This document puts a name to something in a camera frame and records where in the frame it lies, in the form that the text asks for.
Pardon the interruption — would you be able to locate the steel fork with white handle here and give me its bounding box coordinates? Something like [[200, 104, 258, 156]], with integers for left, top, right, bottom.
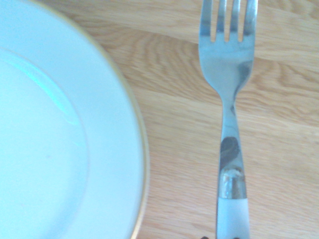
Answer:
[[198, 0, 259, 239]]

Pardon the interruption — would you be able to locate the white plate with gold rim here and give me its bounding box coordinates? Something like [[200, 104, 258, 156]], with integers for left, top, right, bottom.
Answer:
[[0, 0, 151, 239]]

